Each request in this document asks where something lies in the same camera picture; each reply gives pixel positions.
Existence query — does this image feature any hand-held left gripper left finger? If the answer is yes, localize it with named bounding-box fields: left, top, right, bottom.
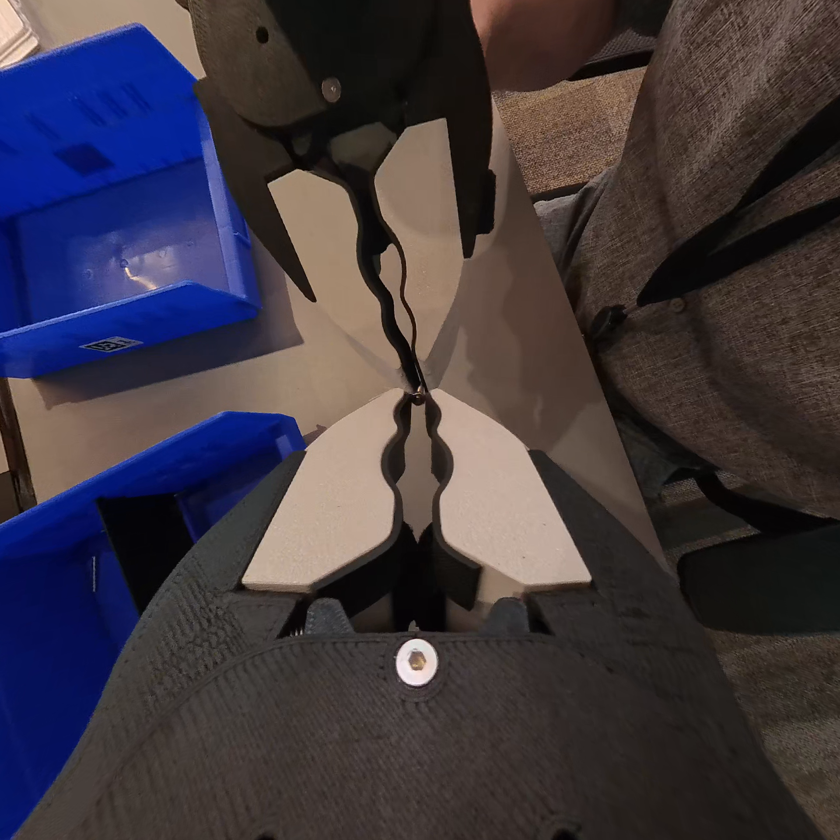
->
left=241, top=387, right=421, bottom=595

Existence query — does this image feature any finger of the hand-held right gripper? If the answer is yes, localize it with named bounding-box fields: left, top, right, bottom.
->
left=371, top=117, right=476, bottom=392
left=266, top=167, right=424, bottom=391

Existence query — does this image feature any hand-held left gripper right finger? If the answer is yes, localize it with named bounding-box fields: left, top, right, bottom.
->
left=419, top=394, right=593, bottom=610

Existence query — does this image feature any blue plastic bin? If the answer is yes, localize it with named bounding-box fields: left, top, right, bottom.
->
left=0, top=23, right=263, bottom=380

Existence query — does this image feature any blue bin with black divider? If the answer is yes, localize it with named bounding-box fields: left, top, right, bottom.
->
left=0, top=410, right=307, bottom=840

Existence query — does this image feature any person's right forearm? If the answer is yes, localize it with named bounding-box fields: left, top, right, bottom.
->
left=471, top=0, right=621, bottom=93

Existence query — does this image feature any black bin divider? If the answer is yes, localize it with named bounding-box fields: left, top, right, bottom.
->
left=97, top=491, right=198, bottom=614

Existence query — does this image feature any person's grey shirt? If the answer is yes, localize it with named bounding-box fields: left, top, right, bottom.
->
left=533, top=0, right=840, bottom=526

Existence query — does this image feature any black shoulder strap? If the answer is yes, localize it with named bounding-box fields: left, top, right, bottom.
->
left=635, top=128, right=840, bottom=308

